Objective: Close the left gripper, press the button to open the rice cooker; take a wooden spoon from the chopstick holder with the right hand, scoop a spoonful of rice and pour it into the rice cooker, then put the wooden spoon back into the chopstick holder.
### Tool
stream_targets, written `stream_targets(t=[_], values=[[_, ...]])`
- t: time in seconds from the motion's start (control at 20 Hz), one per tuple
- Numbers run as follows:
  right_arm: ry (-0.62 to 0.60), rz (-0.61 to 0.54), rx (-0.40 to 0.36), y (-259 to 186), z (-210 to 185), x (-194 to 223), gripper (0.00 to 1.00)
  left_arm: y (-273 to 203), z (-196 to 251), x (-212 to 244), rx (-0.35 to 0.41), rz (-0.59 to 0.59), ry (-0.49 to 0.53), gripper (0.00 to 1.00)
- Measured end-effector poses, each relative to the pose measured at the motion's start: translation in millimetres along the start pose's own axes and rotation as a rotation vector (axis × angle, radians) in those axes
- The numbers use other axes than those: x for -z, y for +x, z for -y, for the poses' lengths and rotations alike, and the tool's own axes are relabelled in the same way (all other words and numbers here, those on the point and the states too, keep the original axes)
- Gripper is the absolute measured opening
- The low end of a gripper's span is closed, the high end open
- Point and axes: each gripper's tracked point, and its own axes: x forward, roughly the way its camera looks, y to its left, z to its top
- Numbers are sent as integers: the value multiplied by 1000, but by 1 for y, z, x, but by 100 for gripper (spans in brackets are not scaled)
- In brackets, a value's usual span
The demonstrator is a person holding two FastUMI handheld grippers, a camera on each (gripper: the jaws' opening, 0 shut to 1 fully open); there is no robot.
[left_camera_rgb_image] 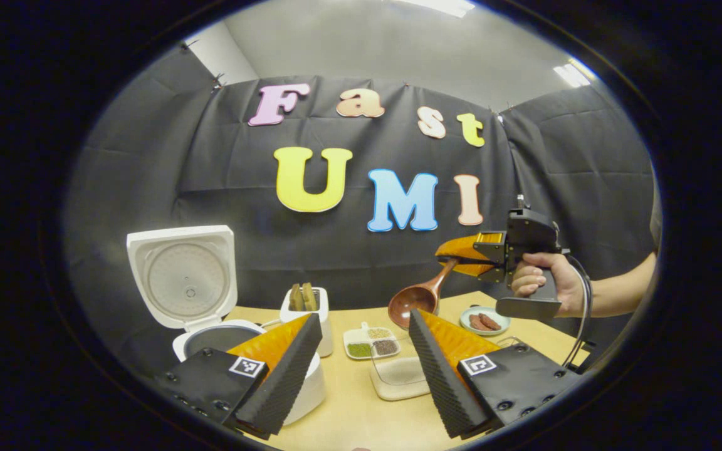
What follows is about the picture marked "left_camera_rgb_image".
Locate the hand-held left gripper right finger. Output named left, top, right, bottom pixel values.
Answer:
left=408, top=308, right=581, bottom=439

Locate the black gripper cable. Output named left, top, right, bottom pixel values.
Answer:
left=562, top=254, right=595, bottom=370

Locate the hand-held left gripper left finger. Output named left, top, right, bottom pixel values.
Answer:
left=154, top=313, right=324, bottom=439

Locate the white divided bean dish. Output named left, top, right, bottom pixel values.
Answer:
left=343, top=323, right=400, bottom=360

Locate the white rice cooker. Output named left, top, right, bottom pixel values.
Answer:
left=126, top=225, right=327, bottom=427

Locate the dark wooden spoon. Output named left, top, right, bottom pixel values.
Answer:
left=388, top=258, right=460, bottom=331

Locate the small ceiling light panel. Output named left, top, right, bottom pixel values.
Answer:
left=553, top=58, right=597, bottom=88

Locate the black backdrop cloth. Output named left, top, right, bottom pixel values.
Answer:
left=63, top=44, right=659, bottom=376

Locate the white toaster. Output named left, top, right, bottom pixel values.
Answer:
left=280, top=287, right=334, bottom=358

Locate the light green plate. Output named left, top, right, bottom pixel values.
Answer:
left=459, top=306, right=512, bottom=336

